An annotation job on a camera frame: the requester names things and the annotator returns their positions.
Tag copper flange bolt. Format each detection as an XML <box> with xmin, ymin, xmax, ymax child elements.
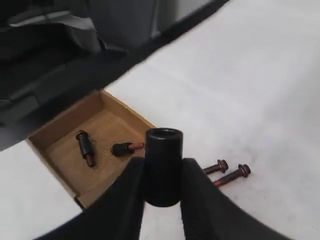
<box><xmin>202</xmin><ymin>159</ymin><xmax>229</xmax><ymax>176</ymax></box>
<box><xmin>213</xmin><ymin>163</ymin><xmax>252</xmax><ymax>189</ymax></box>

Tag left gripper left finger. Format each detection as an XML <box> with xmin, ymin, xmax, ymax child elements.
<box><xmin>31</xmin><ymin>157</ymin><xmax>146</xmax><ymax>240</ymax></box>

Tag open cardboard box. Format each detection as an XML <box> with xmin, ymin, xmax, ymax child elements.
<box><xmin>25</xmin><ymin>88</ymin><xmax>158</xmax><ymax>209</ymax></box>

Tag black cylindrical sleeve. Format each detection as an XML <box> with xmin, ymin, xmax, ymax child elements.
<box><xmin>144</xmin><ymin>127</ymin><xmax>185</xmax><ymax>208</ymax></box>

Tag bolt in black sleeve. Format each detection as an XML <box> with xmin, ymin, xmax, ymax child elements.
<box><xmin>110</xmin><ymin>141</ymin><xmax>145</xmax><ymax>158</ymax></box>
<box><xmin>75</xmin><ymin>129</ymin><xmax>97</xmax><ymax>168</ymax></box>

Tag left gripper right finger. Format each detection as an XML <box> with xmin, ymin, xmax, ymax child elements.
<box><xmin>180</xmin><ymin>157</ymin><xmax>320</xmax><ymax>240</ymax></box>

